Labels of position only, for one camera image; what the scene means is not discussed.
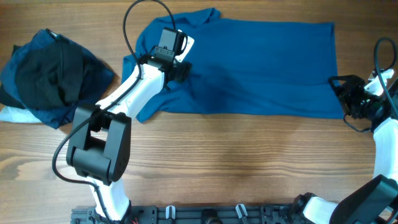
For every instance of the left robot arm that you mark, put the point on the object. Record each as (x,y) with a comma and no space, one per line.
(99,144)

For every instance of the black crumpled garment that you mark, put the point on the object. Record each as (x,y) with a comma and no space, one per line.
(51,77)

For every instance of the blue polo shirt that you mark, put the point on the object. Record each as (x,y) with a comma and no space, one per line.
(248,67)

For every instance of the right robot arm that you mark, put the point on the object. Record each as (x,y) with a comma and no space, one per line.
(376,201)

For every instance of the dark navy crumpled garment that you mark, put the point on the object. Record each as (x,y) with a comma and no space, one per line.
(97,79)

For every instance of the white cloth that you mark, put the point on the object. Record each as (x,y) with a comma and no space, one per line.
(17,115)

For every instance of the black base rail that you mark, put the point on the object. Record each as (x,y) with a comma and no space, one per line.
(264,214)

